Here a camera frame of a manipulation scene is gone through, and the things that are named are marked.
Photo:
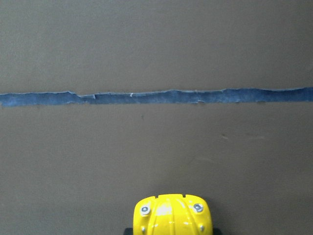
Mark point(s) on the yellow beetle toy car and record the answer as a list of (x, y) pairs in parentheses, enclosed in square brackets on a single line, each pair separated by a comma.
[(172, 214)]

